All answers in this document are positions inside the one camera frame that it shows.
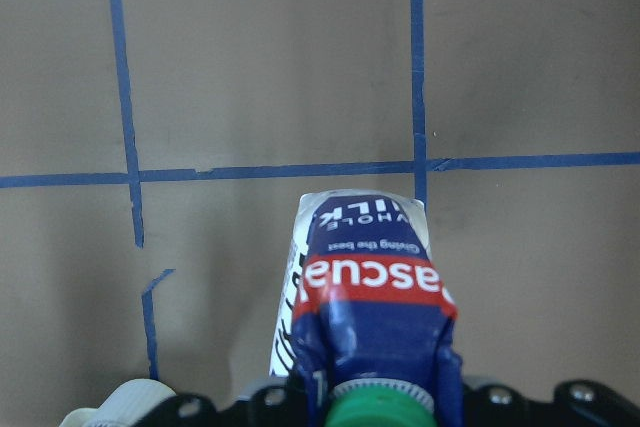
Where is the blue white milk carton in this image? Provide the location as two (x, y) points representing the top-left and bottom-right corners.
(270, 189), (464, 426)

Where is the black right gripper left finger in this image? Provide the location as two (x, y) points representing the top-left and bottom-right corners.
(238, 376), (305, 427)

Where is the white HOME mug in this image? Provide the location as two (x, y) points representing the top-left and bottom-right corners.
(59, 379), (176, 427)

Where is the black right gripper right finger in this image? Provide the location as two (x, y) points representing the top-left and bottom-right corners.
(463, 375), (525, 427)

